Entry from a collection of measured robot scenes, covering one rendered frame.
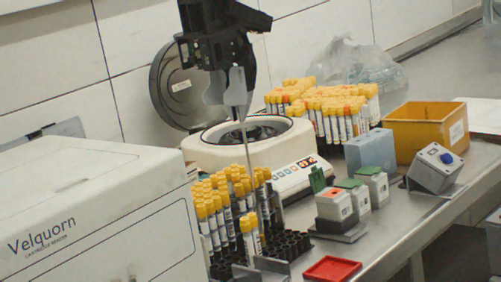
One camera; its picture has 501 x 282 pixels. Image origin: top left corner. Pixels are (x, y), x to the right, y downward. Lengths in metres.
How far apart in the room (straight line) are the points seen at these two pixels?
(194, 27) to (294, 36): 1.04
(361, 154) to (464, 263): 1.12
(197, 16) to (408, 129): 0.62
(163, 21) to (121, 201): 0.95
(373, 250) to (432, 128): 0.38
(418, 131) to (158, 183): 0.79
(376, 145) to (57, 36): 0.67
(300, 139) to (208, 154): 0.19
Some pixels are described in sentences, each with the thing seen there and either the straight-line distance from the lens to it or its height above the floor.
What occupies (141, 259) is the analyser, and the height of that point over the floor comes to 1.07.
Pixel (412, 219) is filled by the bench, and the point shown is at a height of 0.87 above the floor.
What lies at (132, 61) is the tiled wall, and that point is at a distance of 1.74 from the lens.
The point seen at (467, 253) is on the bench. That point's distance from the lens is 2.62.
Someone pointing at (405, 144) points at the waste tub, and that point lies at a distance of 1.63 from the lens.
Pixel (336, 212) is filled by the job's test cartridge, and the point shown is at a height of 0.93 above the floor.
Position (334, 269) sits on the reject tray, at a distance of 1.25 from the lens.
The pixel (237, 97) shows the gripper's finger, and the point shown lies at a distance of 1.18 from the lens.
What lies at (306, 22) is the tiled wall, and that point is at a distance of 2.20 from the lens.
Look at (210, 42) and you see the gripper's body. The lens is 1.12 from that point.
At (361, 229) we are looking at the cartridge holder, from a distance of 1.35.
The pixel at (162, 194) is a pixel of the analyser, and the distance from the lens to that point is 0.94.
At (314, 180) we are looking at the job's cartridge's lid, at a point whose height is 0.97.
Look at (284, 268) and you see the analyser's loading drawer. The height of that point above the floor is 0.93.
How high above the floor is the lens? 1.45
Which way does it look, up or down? 17 degrees down
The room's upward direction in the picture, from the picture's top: 10 degrees counter-clockwise
